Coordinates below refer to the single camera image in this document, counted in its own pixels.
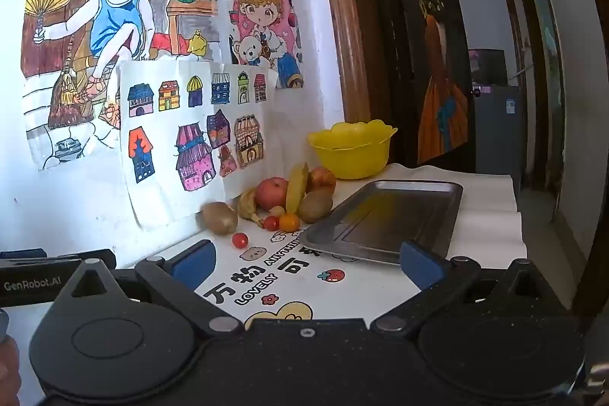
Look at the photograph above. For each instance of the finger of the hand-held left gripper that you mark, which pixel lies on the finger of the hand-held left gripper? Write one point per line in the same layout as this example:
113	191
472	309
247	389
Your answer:
24	253
102	258

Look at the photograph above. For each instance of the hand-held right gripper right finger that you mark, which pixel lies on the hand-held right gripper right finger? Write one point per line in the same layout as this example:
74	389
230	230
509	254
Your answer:
418	264

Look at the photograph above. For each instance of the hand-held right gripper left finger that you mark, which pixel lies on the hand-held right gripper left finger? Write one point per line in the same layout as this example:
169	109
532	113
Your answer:
195	262

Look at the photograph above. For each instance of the red cherry tomato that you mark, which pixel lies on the red cherry tomato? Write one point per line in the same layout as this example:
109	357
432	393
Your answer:
271	223
240	239

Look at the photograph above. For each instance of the large brown kiwi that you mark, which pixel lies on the large brown kiwi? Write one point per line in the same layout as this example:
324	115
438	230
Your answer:
315	205
219	218

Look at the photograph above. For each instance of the metal tray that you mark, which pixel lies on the metal tray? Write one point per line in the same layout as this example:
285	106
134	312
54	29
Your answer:
380	215

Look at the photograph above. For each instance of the brown spotted banana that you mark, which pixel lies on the brown spotted banana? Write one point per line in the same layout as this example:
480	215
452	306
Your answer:
247	206

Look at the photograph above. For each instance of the small brown kiwi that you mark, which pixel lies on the small brown kiwi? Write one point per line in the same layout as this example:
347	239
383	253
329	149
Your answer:
276	211

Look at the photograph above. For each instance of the small orange kumquat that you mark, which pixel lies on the small orange kumquat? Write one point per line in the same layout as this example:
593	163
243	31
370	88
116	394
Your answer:
289	222

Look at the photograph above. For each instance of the pink red apple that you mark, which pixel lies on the pink red apple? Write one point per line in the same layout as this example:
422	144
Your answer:
271	193

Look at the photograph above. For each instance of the yellow banana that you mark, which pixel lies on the yellow banana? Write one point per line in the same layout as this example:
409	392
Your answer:
296	189

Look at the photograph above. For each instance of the orange streaked apple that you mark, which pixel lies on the orange streaked apple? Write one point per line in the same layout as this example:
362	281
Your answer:
322	178

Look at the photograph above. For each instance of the person's left hand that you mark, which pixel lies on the person's left hand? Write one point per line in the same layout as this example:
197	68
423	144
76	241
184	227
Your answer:
8	368

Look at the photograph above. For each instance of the coloured houses drawing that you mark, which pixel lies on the coloured houses drawing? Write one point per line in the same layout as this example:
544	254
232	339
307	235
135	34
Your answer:
190	139

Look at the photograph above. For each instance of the yellow plastic bowl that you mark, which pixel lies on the yellow plastic bowl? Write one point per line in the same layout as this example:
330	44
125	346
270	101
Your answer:
352	154

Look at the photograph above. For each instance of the grey washing machine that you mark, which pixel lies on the grey washing machine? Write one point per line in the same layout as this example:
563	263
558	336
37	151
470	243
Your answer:
497	135

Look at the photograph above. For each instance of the orange dress lady poster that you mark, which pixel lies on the orange dress lady poster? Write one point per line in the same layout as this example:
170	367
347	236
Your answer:
440	101

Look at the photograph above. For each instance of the dark box with pink print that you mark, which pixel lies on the dark box with pink print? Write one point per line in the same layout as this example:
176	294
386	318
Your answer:
487	66

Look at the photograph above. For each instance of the dark door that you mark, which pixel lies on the dark door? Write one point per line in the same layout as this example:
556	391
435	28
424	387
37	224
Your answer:
390	54

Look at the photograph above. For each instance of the boy with fan drawing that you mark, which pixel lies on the boy with fan drawing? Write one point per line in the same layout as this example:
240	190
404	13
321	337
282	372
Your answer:
114	6

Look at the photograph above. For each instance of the girl with teddy drawing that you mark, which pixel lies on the girl with teddy drawing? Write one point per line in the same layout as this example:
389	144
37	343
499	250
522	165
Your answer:
261	16

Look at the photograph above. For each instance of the brown wooden door frame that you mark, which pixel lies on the brown wooden door frame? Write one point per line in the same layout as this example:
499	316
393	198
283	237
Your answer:
340	30

